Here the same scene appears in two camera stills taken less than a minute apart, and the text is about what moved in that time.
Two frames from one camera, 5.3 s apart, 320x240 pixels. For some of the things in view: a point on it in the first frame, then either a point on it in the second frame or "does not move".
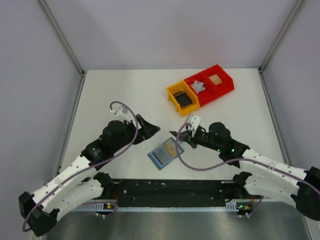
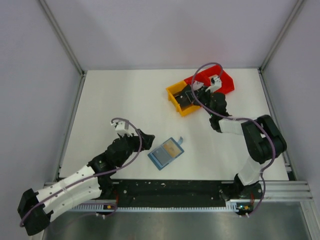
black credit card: x=175 y=133 to x=185 y=99
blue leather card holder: x=165 y=152 does not move
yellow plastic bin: x=183 y=86 does not move
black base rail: x=137 y=193 does not move
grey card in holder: x=162 y=155 does not move
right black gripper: x=189 y=138 to x=196 y=93
